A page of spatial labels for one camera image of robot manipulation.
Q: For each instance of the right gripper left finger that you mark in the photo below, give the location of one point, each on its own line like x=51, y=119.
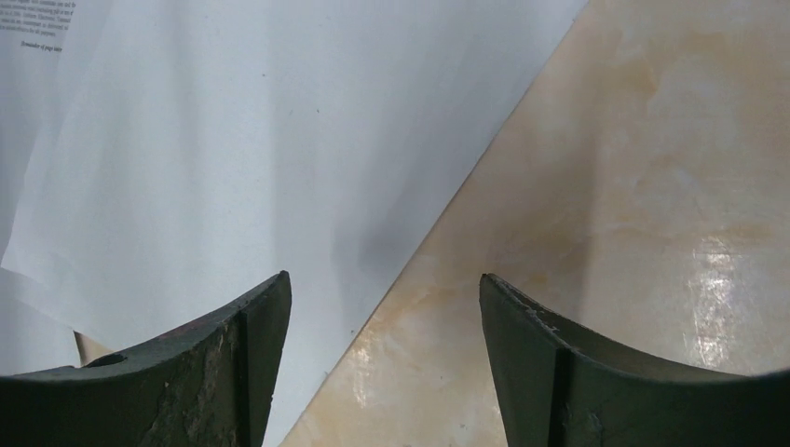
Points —
x=209, y=382

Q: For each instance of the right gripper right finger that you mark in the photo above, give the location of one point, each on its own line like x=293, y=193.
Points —
x=559, y=383

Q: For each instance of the printed white paper sheet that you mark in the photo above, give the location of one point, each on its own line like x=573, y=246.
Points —
x=44, y=48

